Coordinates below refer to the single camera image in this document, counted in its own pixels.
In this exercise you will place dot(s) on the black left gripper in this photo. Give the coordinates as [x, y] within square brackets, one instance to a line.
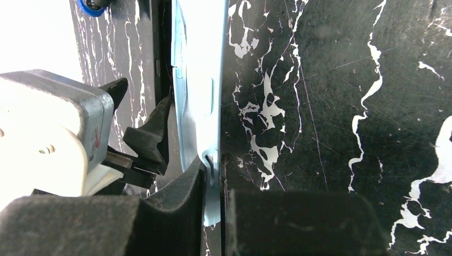
[139, 172]

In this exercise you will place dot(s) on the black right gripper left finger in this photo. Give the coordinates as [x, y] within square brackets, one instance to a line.
[168, 222]

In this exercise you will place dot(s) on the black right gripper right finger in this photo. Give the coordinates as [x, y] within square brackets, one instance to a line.
[295, 222]

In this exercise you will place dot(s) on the light blue phone case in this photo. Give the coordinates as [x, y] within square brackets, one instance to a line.
[198, 30]

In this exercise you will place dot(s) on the black smartphone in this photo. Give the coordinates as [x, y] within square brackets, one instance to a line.
[161, 17]

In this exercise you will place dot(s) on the blue and black stapler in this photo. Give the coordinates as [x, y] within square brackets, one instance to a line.
[94, 8]

